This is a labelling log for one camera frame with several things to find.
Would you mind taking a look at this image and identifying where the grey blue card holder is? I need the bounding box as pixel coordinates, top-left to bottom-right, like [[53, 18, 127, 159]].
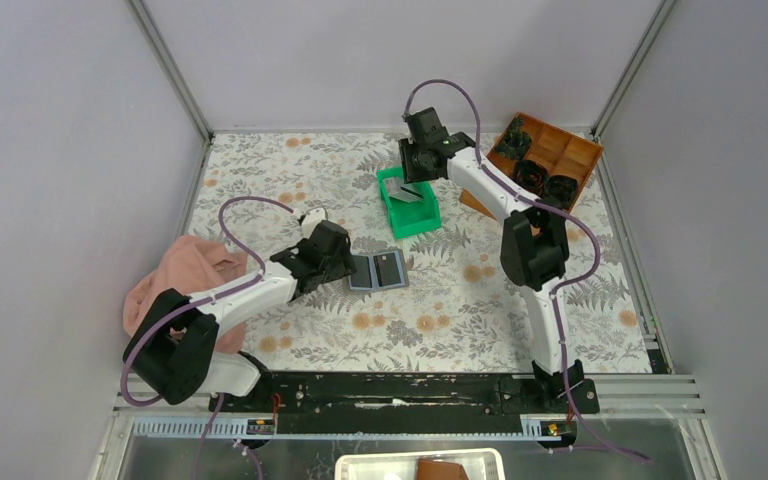
[[348, 250, 409, 293]]

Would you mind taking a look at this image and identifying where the pink cloth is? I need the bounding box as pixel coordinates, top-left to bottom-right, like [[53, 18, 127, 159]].
[[123, 235, 248, 336]]

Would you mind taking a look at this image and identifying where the black rosette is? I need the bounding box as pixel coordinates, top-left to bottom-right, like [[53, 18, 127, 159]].
[[544, 175, 579, 210], [512, 159, 549, 195]]

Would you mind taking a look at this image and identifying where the white plastic basket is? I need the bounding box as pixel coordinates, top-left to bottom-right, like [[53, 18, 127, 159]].
[[335, 448, 506, 479]]

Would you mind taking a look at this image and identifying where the green plastic bin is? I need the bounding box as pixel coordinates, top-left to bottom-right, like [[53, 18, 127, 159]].
[[376, 166, 442, 240]]

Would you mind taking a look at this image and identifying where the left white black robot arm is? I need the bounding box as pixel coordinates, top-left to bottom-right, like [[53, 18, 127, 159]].
[[123, 213, 356, 411]]

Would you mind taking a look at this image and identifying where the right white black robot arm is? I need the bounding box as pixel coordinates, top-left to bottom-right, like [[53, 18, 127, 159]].
[[399, 107, 586, 418]]

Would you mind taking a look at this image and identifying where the black mounting base plate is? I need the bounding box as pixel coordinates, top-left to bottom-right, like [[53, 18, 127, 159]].
[[219, 371, 600, 435]]

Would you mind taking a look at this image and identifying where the black rosette middle left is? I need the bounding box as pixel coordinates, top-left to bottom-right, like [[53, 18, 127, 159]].
[[512, 159, 549, 195]]

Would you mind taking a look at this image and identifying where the grey credit cards stack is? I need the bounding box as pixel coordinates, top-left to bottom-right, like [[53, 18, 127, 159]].
[[385, 177, 423, 203]]

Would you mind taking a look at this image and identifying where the aluminium rail frame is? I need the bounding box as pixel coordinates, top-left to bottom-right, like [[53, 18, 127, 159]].
[[113, 374, 706, 440]]

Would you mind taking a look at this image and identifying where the brown object in basket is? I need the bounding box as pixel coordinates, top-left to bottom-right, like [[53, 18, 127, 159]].
[[415, 458, 469, 480]]

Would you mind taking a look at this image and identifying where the brown wooden compartment tray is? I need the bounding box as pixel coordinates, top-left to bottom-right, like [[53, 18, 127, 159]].
[[481, 112, 604, 212]]

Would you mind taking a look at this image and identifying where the dark green rosette top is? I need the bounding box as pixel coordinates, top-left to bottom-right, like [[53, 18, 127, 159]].
[[494, 116, 532, 161]]

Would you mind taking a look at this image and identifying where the black rosette middle right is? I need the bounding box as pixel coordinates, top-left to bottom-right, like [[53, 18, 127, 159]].
[[544, 175, 579, 210]]

